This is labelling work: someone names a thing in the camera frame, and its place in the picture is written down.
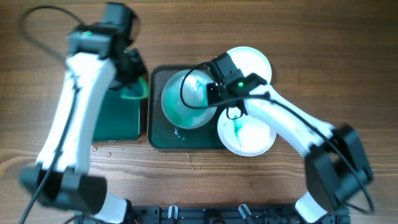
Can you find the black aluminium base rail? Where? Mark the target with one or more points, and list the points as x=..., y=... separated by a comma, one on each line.
x=268, y=214

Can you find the large dark serving tray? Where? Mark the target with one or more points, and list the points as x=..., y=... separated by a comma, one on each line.
x=162, y=134

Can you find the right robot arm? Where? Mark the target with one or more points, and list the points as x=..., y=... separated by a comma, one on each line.
x=336, y=165

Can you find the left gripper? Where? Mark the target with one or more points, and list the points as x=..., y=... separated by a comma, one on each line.
x=138, y=69

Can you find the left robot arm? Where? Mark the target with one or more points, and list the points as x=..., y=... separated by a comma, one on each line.
x=99, y=60

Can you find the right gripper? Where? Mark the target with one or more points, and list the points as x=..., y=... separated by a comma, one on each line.
x=213, y=100

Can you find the white plate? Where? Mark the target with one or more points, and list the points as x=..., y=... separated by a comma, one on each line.
x=184, y=99
x=249, y=60
x=244, y=136

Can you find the green yellow sponge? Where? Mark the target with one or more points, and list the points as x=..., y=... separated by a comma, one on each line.
x=136, y=91

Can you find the green water basin tray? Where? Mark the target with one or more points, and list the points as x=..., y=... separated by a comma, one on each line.
x=120, y=119

